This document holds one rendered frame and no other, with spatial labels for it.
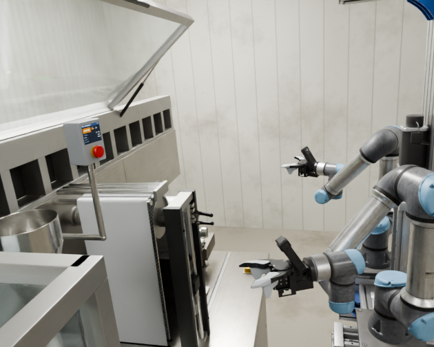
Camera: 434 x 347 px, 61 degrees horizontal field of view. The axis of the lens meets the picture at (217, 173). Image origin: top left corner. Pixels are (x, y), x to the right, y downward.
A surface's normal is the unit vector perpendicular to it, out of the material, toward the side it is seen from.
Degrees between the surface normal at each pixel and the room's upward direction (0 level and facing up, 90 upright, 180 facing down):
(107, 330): 90
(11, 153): 90
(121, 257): 90
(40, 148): 90
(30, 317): 0
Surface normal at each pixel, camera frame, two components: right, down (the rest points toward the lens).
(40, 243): 0.79, 0.11
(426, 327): 0.18, 0.39
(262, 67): -0.28, 0.29
